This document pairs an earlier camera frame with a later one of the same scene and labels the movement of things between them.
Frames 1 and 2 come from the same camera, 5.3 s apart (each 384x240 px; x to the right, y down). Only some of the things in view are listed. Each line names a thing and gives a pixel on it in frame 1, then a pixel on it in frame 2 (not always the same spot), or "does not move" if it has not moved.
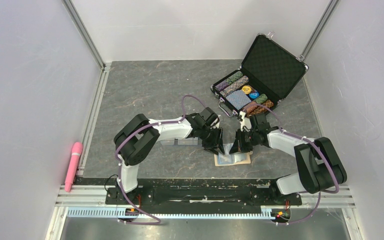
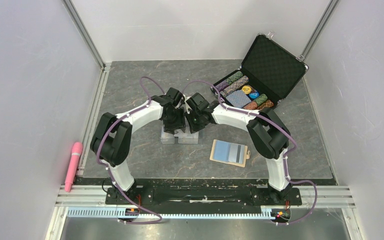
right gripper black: x=243 y=148 → x=194 y=128
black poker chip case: x=269 y=70 does not move
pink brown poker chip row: x=233 y=87 does not move
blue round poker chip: x=254 y=95 does not move
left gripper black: x=215 y=143 → x=179 y=124
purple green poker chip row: x=227 y=82 does not move
